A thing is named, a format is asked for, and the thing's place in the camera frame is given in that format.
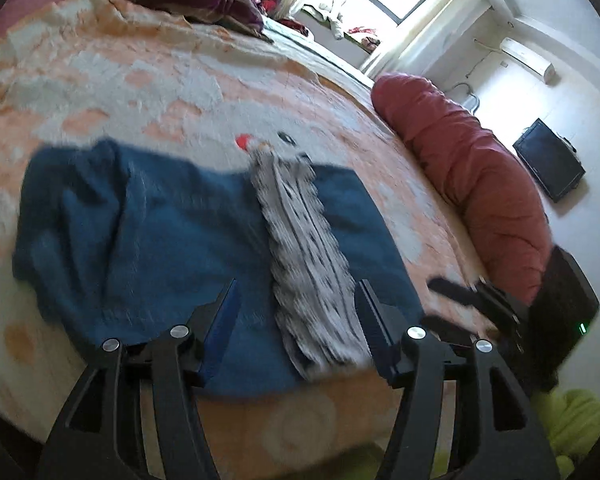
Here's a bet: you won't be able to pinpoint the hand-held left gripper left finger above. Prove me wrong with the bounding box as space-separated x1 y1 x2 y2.
37 279 243 480

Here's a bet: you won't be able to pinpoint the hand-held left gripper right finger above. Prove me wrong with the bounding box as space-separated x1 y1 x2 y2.
355 279 561 480

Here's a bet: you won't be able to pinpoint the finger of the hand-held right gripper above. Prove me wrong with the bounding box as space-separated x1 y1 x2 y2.
420 315 501 346
427 277 486 308

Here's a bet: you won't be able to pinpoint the blue pants with lace cuffs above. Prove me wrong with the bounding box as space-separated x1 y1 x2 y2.
12 137 423 398

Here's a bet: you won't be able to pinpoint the lime green cloth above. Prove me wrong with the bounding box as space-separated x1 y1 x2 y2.
430 387 600 480

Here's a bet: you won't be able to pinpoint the red rolled duvet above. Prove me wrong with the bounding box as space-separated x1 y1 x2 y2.
371 72 556 306

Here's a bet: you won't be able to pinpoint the white air conditioner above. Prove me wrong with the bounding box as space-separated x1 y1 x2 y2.
500 37 556 83

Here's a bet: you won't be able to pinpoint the peach floral blanket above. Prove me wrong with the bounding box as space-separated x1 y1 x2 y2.
0 0 496 466

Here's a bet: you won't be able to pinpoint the red cloth on windowsill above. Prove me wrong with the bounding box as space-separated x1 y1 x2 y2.
347 25 381 53

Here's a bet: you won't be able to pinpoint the white cloth on windowsill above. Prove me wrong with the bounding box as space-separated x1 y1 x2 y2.
302 2 346 41

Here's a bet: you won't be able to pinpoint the dark red cloth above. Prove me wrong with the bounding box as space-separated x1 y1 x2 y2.
280 17 313 38

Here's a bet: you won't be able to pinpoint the pink pillow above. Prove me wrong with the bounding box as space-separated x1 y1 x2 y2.
0 0 136 56

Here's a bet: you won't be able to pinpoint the black wall television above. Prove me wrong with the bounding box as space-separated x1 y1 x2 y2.
512 119 587 204

